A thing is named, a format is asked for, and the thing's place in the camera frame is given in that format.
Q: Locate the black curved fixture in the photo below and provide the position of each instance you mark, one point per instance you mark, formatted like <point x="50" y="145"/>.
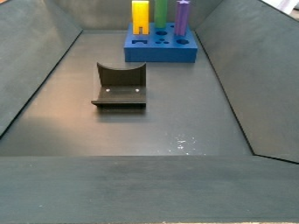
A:
<point x="122" y="86"/>

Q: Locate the blue peg board base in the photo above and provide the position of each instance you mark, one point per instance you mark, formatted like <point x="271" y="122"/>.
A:
<point x="161" y="46"/>

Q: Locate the purple star peg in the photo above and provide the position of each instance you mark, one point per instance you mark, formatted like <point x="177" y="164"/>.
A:
<point x="183" y="7"/>

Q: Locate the yellow slotted block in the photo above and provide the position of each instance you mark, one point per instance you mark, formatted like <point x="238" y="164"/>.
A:
<point x="141" y="17"/>

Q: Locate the green cylinder peg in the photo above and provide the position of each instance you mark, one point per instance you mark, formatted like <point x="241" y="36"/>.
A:
<point x="161" y="13"/>

